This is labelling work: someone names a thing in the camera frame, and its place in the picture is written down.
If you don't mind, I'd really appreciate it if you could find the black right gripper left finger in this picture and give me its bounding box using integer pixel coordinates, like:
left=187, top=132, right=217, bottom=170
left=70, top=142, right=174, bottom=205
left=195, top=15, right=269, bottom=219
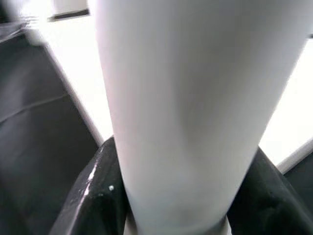
left=50, top=136, right=137, bottom=235

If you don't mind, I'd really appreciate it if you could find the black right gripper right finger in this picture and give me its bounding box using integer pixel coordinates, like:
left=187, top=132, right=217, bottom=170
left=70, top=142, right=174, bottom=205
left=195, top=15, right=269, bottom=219
left=226, top=144, right=313, bottom=235

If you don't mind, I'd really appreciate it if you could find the white plastic table top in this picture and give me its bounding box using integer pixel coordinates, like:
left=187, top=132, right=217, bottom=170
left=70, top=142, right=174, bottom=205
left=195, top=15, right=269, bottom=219
left=24, top=14, right=313, bottom=174

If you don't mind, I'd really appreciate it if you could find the white tapered table leg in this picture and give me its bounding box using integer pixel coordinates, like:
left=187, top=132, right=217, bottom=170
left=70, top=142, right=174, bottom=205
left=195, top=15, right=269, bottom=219
left=88, top=0, right=309, bottom=235

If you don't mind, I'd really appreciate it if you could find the black table cloth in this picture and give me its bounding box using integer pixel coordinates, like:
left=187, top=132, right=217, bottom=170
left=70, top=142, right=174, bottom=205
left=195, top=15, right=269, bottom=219
left=0, top=8, right=313, bottom=235

